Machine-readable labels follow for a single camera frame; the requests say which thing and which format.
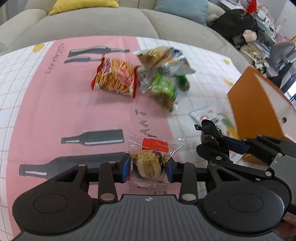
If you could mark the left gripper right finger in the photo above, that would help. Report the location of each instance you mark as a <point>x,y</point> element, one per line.
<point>188,175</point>

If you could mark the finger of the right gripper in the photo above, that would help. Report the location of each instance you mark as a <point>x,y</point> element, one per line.
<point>211,154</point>
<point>228,144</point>

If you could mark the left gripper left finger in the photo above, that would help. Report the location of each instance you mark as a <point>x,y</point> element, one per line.
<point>107,175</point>

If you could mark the black snack packet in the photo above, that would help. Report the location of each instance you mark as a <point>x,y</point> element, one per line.
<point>210,135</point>

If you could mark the white spicy strip packet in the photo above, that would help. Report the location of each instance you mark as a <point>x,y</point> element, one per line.
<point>221,121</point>

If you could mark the clear pastry snack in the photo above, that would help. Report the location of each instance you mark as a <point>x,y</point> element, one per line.
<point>149,159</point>

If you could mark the green sausage stick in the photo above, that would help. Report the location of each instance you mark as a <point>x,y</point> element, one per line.
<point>183,83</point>

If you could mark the green raisin snack bag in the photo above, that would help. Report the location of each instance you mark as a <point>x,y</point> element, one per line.
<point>160,88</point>

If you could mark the white blue chips bag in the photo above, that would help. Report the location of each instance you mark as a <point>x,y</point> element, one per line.
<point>165,60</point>

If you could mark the red Mimi fries bag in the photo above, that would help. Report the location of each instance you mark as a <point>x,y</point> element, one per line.
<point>116,75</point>

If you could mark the orange white storage box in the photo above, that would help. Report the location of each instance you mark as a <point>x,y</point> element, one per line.
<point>259,107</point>

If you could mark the pink white patterned tablecloth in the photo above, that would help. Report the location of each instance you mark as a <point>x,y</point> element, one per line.
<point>54,128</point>

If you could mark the grey office chair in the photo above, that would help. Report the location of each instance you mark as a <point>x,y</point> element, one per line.
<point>282,69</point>

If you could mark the black backpack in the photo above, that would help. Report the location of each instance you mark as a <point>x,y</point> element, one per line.
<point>236,26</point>

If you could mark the blue cushion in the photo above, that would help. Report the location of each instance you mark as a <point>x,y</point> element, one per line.
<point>194,10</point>

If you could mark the beige sofa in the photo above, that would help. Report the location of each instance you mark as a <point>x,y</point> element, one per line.
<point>35,25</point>

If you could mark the yellow cushion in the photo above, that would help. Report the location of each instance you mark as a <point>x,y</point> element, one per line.
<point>69,5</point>

